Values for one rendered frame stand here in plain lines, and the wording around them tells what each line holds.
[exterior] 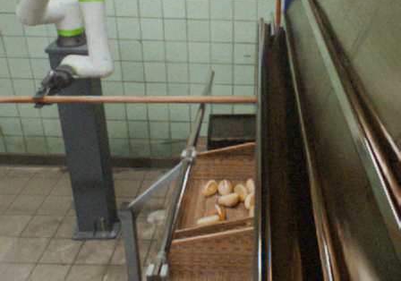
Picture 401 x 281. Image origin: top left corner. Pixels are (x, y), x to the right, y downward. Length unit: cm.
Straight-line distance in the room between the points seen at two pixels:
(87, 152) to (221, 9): 119
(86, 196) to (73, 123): 49
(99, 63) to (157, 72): 104
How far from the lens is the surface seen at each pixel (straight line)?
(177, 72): 310
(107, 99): 183
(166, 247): 114
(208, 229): 180
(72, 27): 242
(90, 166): 272
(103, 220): 294
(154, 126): 332
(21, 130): 368
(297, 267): 76
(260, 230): 77
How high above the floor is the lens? 196
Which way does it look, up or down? 24 degrees down
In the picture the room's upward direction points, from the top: 2 degrees clockwise
